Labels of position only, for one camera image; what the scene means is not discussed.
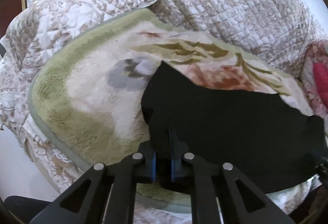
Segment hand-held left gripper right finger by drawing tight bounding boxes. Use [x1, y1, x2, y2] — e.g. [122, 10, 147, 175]
[168, 129, 295, 224]

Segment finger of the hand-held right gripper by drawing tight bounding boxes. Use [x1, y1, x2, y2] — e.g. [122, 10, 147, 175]
[311, 152, 328, 181]

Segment black pants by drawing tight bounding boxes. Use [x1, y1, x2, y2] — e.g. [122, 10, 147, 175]
[140, 61, 328, 194]

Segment black object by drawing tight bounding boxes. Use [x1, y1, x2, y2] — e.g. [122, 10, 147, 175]
[4, 195, 52, 224]

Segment pink floral duvet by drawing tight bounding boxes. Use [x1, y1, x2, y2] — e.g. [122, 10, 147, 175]
[301, 40, 328, 135]

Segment beige floral quilted bedspread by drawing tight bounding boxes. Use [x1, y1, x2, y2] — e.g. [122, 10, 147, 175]
[0, 0, 324, 224]

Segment white green fleece blanket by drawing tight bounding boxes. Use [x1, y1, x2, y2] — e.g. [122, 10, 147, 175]
[28, 8, 321, 214]

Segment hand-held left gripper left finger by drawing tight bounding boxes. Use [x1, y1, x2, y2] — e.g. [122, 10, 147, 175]
[29, 141, 157, 224]

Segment pink pillow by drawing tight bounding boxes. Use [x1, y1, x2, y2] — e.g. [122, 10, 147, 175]
[313, 61, 328, 102]

